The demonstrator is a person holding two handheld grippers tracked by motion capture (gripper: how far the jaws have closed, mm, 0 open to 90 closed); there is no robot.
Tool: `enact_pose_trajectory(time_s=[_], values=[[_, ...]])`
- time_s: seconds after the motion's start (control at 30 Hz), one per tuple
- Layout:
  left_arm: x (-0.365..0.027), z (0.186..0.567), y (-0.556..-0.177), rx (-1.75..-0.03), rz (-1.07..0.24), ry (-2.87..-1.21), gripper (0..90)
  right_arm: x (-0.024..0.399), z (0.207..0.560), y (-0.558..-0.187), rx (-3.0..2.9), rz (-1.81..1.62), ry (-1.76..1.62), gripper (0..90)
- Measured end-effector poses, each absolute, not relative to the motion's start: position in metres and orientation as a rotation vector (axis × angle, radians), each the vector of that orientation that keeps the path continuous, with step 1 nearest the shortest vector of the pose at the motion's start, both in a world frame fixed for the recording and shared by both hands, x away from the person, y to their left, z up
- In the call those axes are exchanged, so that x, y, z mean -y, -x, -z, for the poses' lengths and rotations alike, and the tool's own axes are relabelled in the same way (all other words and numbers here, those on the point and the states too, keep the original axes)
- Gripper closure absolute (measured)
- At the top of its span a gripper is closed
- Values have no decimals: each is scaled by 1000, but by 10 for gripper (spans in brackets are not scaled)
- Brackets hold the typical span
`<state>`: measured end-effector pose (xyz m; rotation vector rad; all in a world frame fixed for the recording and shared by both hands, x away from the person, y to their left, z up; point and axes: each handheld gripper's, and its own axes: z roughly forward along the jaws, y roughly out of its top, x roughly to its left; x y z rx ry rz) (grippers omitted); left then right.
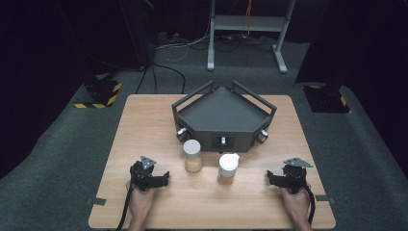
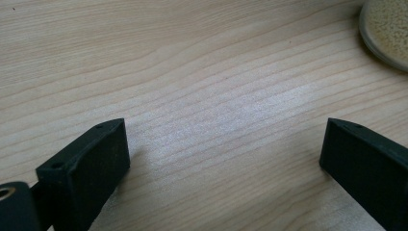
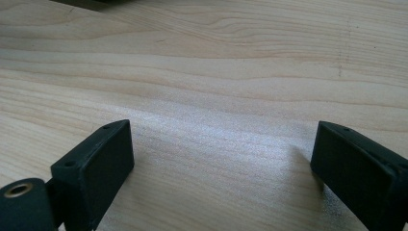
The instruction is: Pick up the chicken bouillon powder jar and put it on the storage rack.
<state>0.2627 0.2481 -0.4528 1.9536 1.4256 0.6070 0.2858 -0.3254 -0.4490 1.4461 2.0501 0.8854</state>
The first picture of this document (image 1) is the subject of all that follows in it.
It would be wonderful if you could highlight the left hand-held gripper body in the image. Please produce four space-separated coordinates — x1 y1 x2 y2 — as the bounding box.
129 155 157 193

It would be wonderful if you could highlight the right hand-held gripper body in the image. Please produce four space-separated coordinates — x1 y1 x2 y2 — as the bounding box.
281 157 314 194

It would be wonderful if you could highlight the grey lid spice jar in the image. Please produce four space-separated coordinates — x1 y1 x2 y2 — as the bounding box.
182 139 204 173

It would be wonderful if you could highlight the white lid spice jar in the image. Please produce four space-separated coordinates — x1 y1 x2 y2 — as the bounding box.
217 152 241 186

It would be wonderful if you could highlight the dark grey corner rack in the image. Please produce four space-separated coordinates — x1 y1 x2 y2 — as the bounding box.
171 80 278 154

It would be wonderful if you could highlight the person's right hand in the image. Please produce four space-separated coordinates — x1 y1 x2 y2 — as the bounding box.
280 184 312 223

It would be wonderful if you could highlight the person's left hand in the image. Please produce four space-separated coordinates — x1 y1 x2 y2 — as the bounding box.
125 181 158 222

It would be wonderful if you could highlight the grey tape strip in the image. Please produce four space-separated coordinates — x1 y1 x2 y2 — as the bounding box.
315 194 337 205
86 196 107 207

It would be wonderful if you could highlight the black yellow striped base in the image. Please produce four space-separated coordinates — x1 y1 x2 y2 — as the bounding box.
301 84 351 115
73 80 123 110

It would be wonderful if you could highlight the grey metal stand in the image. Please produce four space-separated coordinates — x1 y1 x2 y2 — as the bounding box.
206 0 296 74

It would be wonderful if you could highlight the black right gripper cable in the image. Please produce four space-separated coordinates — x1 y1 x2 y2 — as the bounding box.
302 184 318 225

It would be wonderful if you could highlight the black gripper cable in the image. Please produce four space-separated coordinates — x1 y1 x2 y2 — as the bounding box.
115 183 136 231
302 184 318 225

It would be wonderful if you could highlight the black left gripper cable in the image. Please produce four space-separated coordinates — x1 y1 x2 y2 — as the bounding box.
115 183 136 231

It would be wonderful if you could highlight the black floor cable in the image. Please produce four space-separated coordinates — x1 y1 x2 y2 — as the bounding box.
134 62 187 95

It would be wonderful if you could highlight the white floor cable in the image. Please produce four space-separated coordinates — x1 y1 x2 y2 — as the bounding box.
156 18 213 63

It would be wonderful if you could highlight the orange cable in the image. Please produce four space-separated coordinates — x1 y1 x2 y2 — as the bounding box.
242 0 253 39

